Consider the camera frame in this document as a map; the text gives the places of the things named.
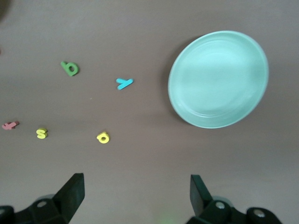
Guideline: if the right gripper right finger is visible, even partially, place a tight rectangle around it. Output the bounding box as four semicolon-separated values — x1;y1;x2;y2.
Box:
186;174;283;224

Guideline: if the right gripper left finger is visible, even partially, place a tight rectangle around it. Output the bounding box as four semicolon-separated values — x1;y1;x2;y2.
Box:
0;173;85;224

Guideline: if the yellow foam letter a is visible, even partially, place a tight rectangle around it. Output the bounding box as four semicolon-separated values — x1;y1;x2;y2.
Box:
96;132;111;144

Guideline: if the green foam letter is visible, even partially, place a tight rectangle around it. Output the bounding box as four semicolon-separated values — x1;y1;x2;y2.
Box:
60;61;80;77

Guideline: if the yellow foam letter s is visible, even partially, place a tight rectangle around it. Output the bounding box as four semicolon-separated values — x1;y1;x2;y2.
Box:
36;127;48;140

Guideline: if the pink foam letter f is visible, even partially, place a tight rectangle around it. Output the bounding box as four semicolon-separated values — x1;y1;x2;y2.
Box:
1;120;20;131

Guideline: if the green plate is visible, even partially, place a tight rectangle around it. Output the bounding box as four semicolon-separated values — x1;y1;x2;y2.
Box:
167;30;270;129

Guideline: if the teal foam letter y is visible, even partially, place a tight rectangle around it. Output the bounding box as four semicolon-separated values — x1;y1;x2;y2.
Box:
115;78;134;90

